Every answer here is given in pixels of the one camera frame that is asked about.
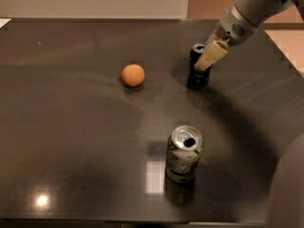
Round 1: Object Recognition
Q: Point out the dark blue pepsi can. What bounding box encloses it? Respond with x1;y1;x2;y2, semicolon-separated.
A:
187;44;211;90

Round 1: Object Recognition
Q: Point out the orange fruit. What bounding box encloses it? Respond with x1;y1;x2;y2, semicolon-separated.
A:
121;65;145;87

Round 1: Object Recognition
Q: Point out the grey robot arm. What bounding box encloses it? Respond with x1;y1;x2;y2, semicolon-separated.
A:
195;0;304;228

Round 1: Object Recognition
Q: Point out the white green 7up can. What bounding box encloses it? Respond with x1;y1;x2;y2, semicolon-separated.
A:
165;125;203;183

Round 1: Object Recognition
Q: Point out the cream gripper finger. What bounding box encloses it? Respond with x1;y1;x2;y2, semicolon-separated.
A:
205;32;218;46
194;39;229;71

